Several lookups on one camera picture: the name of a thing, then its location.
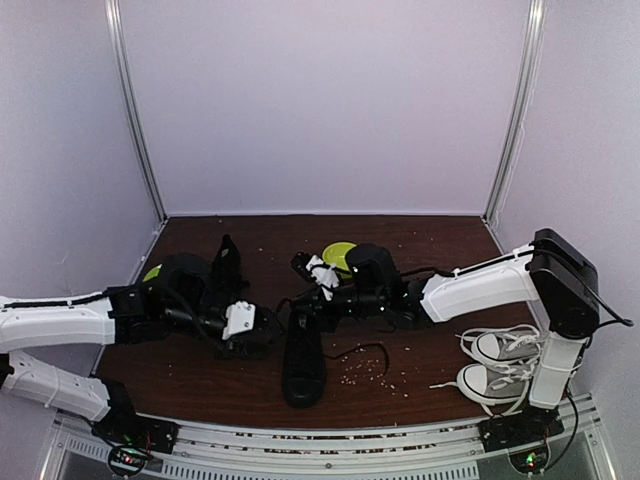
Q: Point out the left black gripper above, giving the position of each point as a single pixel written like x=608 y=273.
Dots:
x=237 y=346

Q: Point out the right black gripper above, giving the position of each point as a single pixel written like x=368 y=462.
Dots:
x=318 y=311

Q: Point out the black sneaker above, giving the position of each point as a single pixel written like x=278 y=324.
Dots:
x=225 y=277
x=304 y=371

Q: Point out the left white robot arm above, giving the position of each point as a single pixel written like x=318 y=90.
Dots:
x=116 y=316

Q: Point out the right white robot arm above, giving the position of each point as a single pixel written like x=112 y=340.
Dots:
x=549 y=271

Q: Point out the green bowl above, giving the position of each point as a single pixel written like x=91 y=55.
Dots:
x=335 y=253

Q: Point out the green plate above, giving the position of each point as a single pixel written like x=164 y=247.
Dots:
x=153 y=273

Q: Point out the grey sneaker rear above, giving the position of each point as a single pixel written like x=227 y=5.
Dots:
x=502 y=346

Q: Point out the grey sneaker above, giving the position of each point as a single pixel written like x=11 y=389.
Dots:
x=503 y=386
x=502 y=346

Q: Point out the grey sneaker front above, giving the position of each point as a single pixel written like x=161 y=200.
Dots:
x=503 y=386

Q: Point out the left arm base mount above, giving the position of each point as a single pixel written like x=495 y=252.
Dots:
x=134 y=441

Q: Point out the aluminium front rail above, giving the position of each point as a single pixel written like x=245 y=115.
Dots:
x=444 y=450

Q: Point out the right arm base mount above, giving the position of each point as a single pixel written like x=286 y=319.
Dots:
x=524 y=435

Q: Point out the right aluminium frame post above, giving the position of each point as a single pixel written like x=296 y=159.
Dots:
x=515 y=128

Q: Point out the aluminium frame post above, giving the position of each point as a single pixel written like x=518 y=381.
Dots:
x=117 y=36
x=515 y=128

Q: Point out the left aluminium frame post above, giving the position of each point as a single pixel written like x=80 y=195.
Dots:
x=117 y=36

